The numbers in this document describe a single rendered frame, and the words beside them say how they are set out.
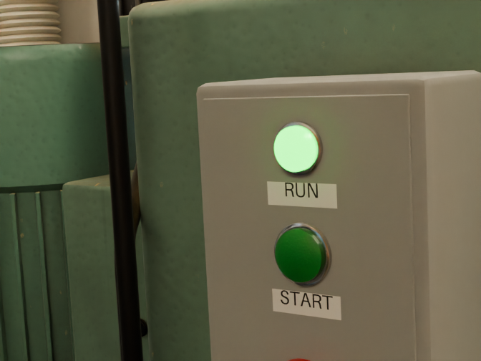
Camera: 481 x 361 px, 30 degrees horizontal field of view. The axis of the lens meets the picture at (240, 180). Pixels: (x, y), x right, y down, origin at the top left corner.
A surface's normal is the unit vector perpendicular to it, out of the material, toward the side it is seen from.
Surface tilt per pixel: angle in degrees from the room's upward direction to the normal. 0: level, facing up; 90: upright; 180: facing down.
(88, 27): 90
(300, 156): 92
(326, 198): 90
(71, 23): 90
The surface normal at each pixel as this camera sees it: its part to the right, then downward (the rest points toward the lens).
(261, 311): -0.57, 0.14
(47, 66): 0.25, 0.11
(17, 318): -0.15, 0.14
